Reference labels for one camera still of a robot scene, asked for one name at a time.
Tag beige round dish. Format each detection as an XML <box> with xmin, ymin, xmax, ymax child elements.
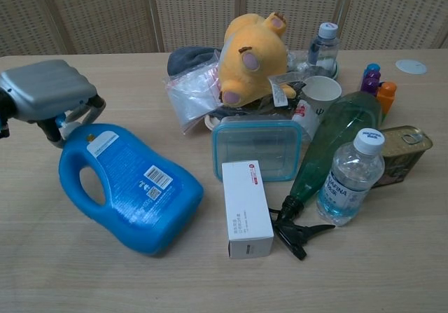
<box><xmin>204</xmin><ymin>113</ymin><xmax>225</xmax><ymax>131</ymax></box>

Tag orange plush toy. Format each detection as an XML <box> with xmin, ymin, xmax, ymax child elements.
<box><xmin>218</xmin><ymin>11</ymin><xmax>299</xmax><ymax>109</ymax></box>

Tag white cardboard box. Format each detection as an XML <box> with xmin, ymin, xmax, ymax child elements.
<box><xmin>221</xmin><ymin>160</ymin><xmax>275</xmax><ymax>259</ymax></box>

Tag wicker folding screen panel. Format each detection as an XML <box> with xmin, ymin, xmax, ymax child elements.
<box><xmin>150</xmin><ymin>0</ymin><xmax>246</xmax><ymax>53</ymax></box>
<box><xmin>335</xmin><ymin>0</ymin><xmax>448</xmax><ymax>50</ymax></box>
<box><xmin>240</xmin><ymin>0</ymin><xmax>351</xmax><ymax>52</ymax></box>
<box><xmin>34</xmin><ymin>0</ymin><xmax>162</xmax><ymax>55</ymax></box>
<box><xmin>0</xmin><ymin>0</ymin><xmax>48</xmax><ymax>57</ymax></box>

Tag dark grey cloth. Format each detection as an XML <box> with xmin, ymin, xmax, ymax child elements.
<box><xmin>167</xmin><ymin>46</ymin><xmax>225</xmax><ymax>80</ymax></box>

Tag gold rectangular tin can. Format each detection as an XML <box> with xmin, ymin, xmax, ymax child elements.
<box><xmin>370</xmin><ymin>125</ymin><xmax>434</xmax><ymax>188</ymax></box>

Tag white round table grommet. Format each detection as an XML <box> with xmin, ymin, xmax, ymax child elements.
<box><xmin>395</xmin><ymin>59</ymin><xmax>428</xmax><ymax>76</ymax></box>

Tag black binder clips bag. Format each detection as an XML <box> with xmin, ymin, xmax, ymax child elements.
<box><xmin>258</xmin><ymin>81</ymin><xmax>306</xmax><ymax>115</ymax></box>

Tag clear zip plastic bag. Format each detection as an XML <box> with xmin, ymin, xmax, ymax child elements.
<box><xmin>164</xmin><ymin>62</ymin><xmax>225</xmax><ymax>136</ymax></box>

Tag clear water bottle white cap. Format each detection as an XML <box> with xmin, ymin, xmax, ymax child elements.
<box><xmin>307</xmin><ymin>22</ymin><xmax>342</xmax><ymax>71</ymax></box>

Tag colourful toy building blocks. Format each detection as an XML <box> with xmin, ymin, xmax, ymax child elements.
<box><xmin>360</xmin><ymin>62</ymin><xmax>398</xmax><ymax>118</ymax></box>

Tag green spray bottle black trigger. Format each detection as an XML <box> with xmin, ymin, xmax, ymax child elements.
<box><xmin>272</xmin><ymin>91</ymin><xmax>384</xmax><ymax>262</ymax></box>

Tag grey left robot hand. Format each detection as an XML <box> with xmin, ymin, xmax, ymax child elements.
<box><xmin>0</xmin><ymin>60</ymin><xmax>106</xmax><ymax>149</ymax></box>

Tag white red snack packet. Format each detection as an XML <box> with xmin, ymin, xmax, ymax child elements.
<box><xmin>291</xmin><ymin>101</ymin><xmax>316</xmax><ymax>132</ymax></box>

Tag clear food container blue rim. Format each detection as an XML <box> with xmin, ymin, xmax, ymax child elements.
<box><xmin>211</xmin><ymin>116</ymin><xmax>304</xmax><ymax>183</ymax></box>

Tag water bottle with blue liquid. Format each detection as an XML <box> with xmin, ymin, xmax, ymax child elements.
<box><xmin>316</xmin><ymin>127</ymin><xmax>386</xmax><ymax>228</ymax></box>

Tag blue detergent bottle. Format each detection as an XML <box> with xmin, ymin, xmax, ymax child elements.
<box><xmin>55</xmin><ymin>115</ymin><xmax>205</xmax><ymax>257</ymax></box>

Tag white paper cup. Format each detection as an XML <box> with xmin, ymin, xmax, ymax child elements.
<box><xmin>302</xmin><ymin>76</ymin><xmax>342</xmax><ymax>125</ymax></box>

